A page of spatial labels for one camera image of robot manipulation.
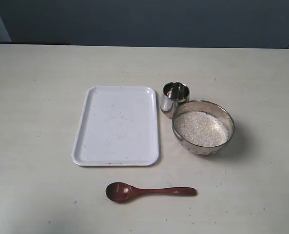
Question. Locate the white rice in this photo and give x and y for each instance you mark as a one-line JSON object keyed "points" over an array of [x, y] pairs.
{"points": [[202, 129]]}

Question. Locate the brown wooden spoon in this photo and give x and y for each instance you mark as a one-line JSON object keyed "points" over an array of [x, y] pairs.
{"points": [[120, 192]]}

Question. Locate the large steel bowl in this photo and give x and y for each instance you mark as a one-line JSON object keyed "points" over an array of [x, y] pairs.
{"points": [[212, 109]]}

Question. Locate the small steel cup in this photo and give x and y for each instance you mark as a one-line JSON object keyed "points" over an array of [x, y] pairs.
{"points": [[173, 94]]}

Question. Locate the white rectangular plastic tray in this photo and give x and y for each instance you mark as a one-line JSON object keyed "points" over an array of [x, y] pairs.
{"points": [[118, 127]]}

